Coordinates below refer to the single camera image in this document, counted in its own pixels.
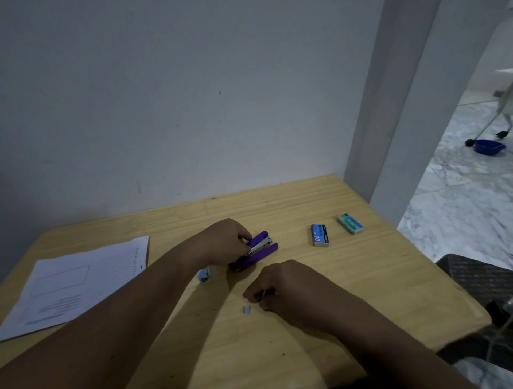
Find dark woven chair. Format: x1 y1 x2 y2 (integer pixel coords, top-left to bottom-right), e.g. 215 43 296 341
435 253 513 366

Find white rolling stand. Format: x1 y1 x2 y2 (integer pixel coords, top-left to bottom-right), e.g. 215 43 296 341
464 68 513 147

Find person's right hand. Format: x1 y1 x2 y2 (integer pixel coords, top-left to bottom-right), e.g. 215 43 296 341
242 260 334 325

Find person's left forearm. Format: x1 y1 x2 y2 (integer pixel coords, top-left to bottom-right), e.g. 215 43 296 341
0 236 209 389

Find person's right forearm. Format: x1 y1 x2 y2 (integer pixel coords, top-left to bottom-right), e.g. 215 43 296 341
304 286 470 389

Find person's left hand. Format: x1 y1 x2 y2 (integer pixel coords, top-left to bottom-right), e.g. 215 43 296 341
196 218 253 269

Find white printed paper sheets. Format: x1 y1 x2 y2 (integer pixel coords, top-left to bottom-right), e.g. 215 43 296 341
0 236 150 342

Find blue plastic basin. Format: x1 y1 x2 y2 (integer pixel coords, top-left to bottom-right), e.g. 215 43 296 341
473 139 507 156

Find green staple box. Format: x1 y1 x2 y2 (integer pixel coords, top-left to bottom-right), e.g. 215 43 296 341
337 213 366 235

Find purple stapler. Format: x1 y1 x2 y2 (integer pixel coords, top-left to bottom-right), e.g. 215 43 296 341
229 231 279 273

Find blue staple box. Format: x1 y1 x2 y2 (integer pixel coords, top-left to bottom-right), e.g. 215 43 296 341
311 224 329 247

